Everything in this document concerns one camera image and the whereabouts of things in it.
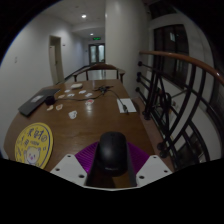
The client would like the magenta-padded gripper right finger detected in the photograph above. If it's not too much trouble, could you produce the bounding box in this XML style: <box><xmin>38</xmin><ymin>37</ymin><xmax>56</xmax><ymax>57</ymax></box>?
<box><xmin>127</xmin><ymin>142</ymin><xmax>174</xmax><ymax>188</ymax></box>

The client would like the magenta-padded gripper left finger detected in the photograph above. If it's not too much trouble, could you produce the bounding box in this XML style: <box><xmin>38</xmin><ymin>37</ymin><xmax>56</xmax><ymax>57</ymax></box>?
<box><xmin>49</xmin><ymin>141</ymin><xmax>101</xmax><ymax>188</ymax></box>

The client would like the black computer mouse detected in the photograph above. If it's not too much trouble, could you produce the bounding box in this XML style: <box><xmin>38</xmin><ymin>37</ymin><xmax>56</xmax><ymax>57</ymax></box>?
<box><xmin>95</xmin><ymin>131</ymin><xmax>129</xmax><ymax>177</ymax></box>

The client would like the round yellow cartoon mouse pad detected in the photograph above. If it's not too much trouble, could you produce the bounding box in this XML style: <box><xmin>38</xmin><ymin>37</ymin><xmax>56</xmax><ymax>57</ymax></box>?
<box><xmin>14</xmin><ymin>122</ymin><xmax>54</xmax><ymax>170</ymax></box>

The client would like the white paper sheet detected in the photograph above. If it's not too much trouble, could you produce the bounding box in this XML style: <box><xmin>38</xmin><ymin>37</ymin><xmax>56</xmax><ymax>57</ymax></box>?
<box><xmin>116</xmin><ymin>97</ymin><xmax>138</xmax><ymax>114</ymax></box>

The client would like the small black box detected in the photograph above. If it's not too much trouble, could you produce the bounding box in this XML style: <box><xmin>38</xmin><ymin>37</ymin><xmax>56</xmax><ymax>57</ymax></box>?
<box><xmin>44</xmin><ymin>95</ymin><xmax>56</xmax><ymax>107</ymax></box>

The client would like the closed dark laptop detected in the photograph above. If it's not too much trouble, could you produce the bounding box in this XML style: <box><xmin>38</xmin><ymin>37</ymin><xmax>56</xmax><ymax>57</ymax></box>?
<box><xmin>17</xmin><ymin>87</ymin><xmax>62</xmax><ymax>117</ymax></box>

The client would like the wooden armchair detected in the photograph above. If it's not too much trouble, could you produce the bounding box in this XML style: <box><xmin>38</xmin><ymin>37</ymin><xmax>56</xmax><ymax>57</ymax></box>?
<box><xmin>73</xmin><ymin>62</ymin><xmax>126</xmax><ymax>84</ymax></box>

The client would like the open side doorway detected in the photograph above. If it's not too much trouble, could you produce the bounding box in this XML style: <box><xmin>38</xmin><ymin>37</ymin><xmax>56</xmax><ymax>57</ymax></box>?
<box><xmin>48</xmin><ymin>35</ymin><xmax>65</xmax><ymax>85</ymax></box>

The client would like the black railing with wooden handrail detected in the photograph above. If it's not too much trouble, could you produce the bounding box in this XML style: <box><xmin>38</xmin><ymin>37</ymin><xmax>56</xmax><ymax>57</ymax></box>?
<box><xmin>134</xmin><ymin>49</ymin><xmax>224</xmax><ymax>168</ymax></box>

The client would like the dark window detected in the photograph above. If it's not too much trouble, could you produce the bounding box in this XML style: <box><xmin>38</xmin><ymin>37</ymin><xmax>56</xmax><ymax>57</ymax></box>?
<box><xmin>152</xmin><ymin>24</ymin><xmax>192</xmax><ymax>88</ymax></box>

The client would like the glass double door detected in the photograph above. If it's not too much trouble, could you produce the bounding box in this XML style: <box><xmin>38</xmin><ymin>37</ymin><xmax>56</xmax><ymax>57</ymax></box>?
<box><xmin>88</xmin><ymin>43</ymin><xmax>106</xmax><ymax>65</ymax></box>

